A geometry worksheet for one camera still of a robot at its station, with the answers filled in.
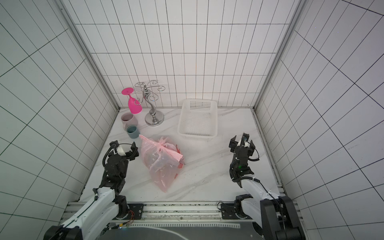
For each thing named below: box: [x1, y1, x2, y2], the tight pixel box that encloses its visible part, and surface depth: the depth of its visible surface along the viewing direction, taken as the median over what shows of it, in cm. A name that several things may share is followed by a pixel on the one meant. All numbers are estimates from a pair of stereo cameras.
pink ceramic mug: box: [121, 112, 138, 131], surface depth 106 cm
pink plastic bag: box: [139, 135, 185, 193], surface depth 74 cm
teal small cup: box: [126, 125, 139, 139], surface depth 102 cm
